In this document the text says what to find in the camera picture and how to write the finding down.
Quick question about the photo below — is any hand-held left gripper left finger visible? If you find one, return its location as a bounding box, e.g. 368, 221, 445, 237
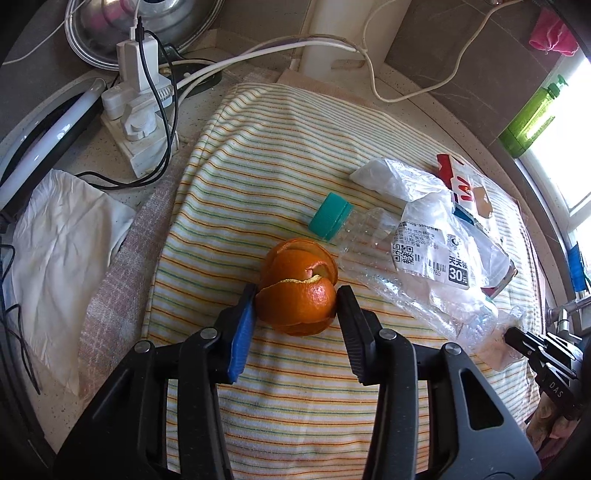
54, 282, 259, 480

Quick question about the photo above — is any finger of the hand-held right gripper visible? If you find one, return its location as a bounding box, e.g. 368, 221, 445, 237
505, 326, 583, 420

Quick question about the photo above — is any pink cloth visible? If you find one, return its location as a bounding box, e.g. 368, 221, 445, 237
529, 9, 580, 57

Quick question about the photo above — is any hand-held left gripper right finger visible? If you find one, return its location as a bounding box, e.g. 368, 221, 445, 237
336, 285, 542, 480

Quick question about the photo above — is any white ring light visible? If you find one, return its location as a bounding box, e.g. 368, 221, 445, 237
0, 76, 109, 208

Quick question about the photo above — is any clear plastic bag white label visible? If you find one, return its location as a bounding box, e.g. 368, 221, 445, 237
349, 158, 522, 333

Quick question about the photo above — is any orange peel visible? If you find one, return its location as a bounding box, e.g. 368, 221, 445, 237
255, 237, 340, 337

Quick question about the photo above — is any metal fixture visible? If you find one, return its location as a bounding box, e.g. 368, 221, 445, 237
546, 299, 583, 334

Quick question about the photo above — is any window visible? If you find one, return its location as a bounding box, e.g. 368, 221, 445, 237
515, 51, 591, 259

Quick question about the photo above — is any white USB charger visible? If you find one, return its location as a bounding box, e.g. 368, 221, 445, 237
115, 39, 160, 90

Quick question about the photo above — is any thin black cable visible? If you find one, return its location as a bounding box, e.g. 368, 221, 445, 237
0, 244, 42, 395

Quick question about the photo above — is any thick white cable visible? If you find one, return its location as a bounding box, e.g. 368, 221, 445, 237
173, 37, 370, 107

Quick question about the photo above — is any black flat object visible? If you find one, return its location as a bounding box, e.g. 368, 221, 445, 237
159, 44, 223, 97

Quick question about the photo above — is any striped cloth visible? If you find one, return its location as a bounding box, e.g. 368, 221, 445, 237
141, 82, 548, 480

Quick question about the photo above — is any black charger cable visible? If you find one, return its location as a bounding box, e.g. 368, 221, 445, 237
74, 16, 181, 190

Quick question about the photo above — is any white paper towel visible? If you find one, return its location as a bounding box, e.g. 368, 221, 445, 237
10, 168, 137, 400

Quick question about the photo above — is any thin white cable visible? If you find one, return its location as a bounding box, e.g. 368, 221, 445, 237
362, 0, 513, 103
0, 0, 90, 65

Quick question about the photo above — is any green plastic bottle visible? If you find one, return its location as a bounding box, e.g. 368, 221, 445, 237
499, 74, 570, 158

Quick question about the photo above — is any red white snack wrapper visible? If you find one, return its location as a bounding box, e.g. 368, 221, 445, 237
436, 154, 515, 301

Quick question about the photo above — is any white power strip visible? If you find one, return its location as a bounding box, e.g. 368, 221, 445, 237
100, 74, 178, 178

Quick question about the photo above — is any clear plastic bottle teal cap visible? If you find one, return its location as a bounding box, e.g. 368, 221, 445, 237
308, 194, 509, 361

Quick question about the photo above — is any metal pot lid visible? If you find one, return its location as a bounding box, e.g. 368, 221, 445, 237
65, 0, 225, 72

